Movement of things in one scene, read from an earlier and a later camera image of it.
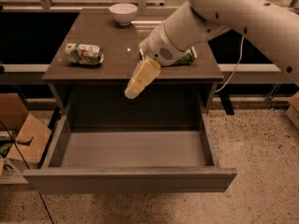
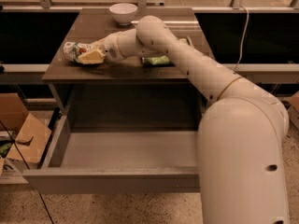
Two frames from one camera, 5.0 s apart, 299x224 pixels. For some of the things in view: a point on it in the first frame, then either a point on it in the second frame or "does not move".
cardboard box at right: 292,113 does not move
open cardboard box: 22,139 does not move
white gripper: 158,47 -> 109,47
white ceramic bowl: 123,12 does not move
